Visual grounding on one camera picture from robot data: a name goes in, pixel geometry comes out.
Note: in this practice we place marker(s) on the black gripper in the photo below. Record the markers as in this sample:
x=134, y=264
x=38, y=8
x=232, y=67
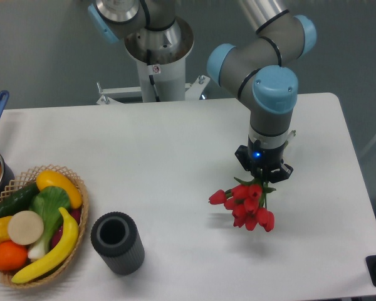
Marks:
x=265, y=161

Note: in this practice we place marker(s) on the red tulip bouquet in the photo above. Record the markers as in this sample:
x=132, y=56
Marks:
x=247, y=203

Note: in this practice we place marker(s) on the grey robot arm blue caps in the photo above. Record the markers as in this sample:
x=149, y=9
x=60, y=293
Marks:
x=256, y=75

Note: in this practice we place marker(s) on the dark grey ribbed vase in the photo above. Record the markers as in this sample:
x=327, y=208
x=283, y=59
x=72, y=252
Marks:
x=115, y=237

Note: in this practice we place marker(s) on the purple red vegetable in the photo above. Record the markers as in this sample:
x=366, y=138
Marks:
x=76, y=214

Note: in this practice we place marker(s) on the green bok choy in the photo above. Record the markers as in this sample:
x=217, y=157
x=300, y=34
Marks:
x=46, y=204

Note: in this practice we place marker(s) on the yellow squash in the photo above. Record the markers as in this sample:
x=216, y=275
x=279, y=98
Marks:
x=49, y=178

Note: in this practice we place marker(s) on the yellow banana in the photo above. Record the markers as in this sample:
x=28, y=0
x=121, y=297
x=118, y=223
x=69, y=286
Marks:
x=54, y=257

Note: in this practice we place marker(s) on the woven wicker basket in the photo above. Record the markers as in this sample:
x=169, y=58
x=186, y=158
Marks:
x=82, y=204

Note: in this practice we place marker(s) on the beige round disc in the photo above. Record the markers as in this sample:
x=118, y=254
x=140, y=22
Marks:
x=25, y=227

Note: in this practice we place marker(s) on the green cucumber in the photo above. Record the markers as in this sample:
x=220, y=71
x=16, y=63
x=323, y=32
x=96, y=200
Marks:
x=18, y=200

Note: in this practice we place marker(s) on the orange fruit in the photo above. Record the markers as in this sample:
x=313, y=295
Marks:
x=12, y=256

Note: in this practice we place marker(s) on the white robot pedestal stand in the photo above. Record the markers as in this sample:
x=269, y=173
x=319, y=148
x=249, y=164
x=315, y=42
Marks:
x=160, y=59

